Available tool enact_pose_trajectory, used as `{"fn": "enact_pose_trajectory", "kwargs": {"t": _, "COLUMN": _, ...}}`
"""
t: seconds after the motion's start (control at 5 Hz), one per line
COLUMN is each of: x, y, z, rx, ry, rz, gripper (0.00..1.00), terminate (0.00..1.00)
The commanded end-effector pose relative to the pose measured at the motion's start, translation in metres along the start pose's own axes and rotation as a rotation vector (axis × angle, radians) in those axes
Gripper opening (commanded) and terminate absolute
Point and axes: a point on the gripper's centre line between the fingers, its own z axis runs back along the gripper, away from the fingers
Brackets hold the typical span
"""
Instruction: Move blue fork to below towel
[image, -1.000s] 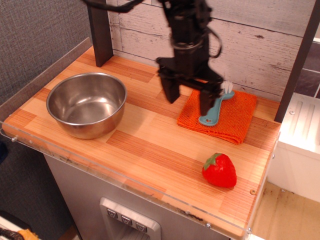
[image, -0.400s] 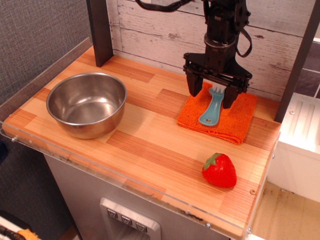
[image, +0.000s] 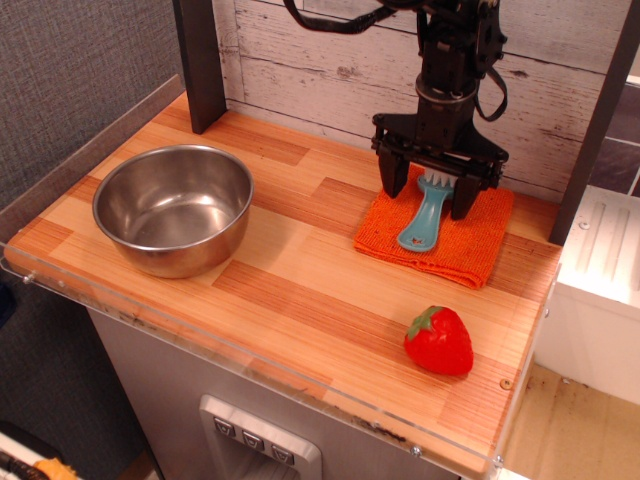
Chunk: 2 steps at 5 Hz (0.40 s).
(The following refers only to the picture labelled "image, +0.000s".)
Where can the stainless steel bowl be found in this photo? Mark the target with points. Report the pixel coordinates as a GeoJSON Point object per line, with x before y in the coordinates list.
{"type": "Point", "coordinates": [177, 211]}

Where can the grey ice dispenser panel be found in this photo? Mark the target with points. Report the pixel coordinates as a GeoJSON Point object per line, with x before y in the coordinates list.
{"type": "Point", "coordinates": [245, 446]}

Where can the dark grey right post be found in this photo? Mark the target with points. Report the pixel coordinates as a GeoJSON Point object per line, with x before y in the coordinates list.
{"type": "Point", "coordinates": [619, 68]}

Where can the orange folded towel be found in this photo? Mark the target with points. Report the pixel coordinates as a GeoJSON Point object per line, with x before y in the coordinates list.
{"type": "Point", "coordinates": [466, 249]}

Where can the dark grey post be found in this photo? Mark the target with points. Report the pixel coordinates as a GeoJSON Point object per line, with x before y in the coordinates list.
{"type": "Point", "coordinates": [619, 68]}
{"type": "Point", "coordinates": [201, 63]}

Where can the grey toy kitchen cabinet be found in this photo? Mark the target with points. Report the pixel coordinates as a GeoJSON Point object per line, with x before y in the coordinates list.
{"type": "Point", "coordinates": [164, 381]}

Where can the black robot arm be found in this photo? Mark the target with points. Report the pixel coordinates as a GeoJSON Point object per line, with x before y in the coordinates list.
{"type": "Point", "coordinates": [459, 43]}

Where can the dark grey left post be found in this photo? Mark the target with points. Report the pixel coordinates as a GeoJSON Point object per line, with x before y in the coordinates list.
{"type": "Point", "coordinates": [201, 63]}

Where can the clear acrylic edge guard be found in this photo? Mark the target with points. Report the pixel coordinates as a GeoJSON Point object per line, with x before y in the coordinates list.
{"type": "Point", "coordinates": [324, 324]}

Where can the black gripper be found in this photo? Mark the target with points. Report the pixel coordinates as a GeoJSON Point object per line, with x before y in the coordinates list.
{"type": "Point", "coordinates": [440, 135]}

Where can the red toy strawberry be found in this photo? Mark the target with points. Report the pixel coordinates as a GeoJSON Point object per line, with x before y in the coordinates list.
{"type": "Point", "coordinates": [438, 341]}

